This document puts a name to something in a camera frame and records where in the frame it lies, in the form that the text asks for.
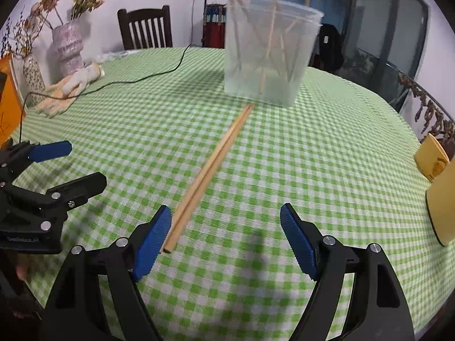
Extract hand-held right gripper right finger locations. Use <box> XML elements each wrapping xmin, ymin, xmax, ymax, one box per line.
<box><xmin>280</xmin><ymin>203</ymin><xmax>416</xmax><ymax>341</ymax></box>

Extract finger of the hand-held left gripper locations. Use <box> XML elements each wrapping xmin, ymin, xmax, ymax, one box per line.
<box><xmin>0</xmin><ymin>138</ymin><xmax>73</xmax><ymax>182</ymax></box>
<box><xmin>0</xmin><ymin>172</ymin><xmax>107</xmax><ymax>230</ymax></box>

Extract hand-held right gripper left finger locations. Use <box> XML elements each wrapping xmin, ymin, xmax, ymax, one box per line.
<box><xmin>44</xmin><ymin>205</ymin><xmax>173</xmax><ymax>341</ymax></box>

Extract wooden chopstick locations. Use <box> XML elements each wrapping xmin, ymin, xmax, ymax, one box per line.
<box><xmin>165</xmin><ymin>104</ymin><xmax>255</xmax><ymax>254</ymax></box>
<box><xmin>161</xmin><ymin>104</ymin><xmax>251</xmax><ymax>253</ymax></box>

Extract clear plastic container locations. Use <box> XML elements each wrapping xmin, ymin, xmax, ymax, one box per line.
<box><xmin>223</xmin><ymin>0</ymin><xmax>325</xmax><ymax>108</ymax></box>

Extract bunch of chopsticks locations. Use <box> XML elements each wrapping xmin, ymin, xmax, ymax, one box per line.
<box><xmin>227</xmin><ymin>0</ymin><xmax>313</xmax><ymax>95</ymax></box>

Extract knit glove with orange dots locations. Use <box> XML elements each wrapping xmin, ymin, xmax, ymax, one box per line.
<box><xmin>36</xmin><ymin>92</ymin><xmax>78</xmax><ymax>119</ymax></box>

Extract orange box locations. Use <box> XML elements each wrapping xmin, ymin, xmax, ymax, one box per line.
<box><xmin>0</xmin><ymin>55</ymin><xmax>28</xmax><ymax>146</ymax></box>

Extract small patterned vase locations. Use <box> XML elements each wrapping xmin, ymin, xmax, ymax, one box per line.
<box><xmin>22</xmin><ymin>56</ymin><xmax>46</xmax><ymax>108</ymax></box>

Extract white knit glove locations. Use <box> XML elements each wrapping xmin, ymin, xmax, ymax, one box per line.
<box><xmin>53</xmin><ymin>62</ymin><xmax>106</xmax><ymax>98</ymax></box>

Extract green checked tablecloth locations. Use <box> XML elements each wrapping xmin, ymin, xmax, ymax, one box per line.
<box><xmin>14</xmin><ymin>47</ymin><xmax>455</xmax><ymax>341</ymax></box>

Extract pink white ceramic vase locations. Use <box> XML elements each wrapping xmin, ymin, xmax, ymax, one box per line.
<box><xmin>51</xmin><ymin>19</ymin><xmax>86</xmax><ymax>71</ymax></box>

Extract dried flower branches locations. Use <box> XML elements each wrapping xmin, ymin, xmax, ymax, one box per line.
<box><xmin>0</xmin><ymin>11</ymin><xmax>33</xmax><ymax>61</ymax></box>

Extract plain yellow cup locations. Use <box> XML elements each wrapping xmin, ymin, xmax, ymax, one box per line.
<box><xmin>425</xmin><ymin>158</ymin><xmax>455</xmax><ymax>247</ymax></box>

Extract dark wooden chair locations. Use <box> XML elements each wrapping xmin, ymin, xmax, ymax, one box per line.
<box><xmin>117</xmin><ymin>5</ymin><xmax>173</xmax><ymax>50</ymax></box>

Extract dried flower bouquet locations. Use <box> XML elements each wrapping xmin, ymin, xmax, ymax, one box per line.
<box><xmin>30</xmin><ymin>0</ymin><xmax>111</xmax><ymax>31</ymax></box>

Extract yellow cup with cartoon print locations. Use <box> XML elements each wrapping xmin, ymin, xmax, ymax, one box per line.
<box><xmin>414</xmin><ymin>133</ymin><xmax>451</xmax><ymax>182</ymax></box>

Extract row of hanging dried food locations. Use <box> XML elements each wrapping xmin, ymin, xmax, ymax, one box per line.
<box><xmin>398</xmin><ymin>73</ymin><xmax>455</xmax><ymax>143</ymax></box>

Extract metal drying rack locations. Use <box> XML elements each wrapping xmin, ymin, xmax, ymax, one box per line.
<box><xmin>386</xmin><ymin>62</ymin><xmax>455</xmax><ymax>143</ymax></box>

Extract black cap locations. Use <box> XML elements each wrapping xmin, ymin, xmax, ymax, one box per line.
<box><xmin>316</xmin><ymin>23</ymin><xmax>345</xmax><ymax>73</ymax></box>

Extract red and blue fabric rack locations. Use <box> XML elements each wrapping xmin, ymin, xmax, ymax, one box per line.
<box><xmin>202</xmin><ymin>3</ymin><xmax>227</xmax><ymax>48</ymax></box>

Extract lamp on tripod stand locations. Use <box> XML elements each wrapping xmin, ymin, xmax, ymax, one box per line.
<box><xmin>192</xmin><ymin>0</ymin><xmax>214</xmax><ymax>48</ymax></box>

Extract glass sliding door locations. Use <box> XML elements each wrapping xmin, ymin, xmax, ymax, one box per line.
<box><xmin>341</xmin><ymin>0</ymin><xmax>432</xmax><ymax>111</ymax></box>

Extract black cable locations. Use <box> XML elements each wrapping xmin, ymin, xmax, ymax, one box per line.
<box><xmin>19</xmin><ymin>44</ymin><xmax>193</xmax><ymax>143</ymax></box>

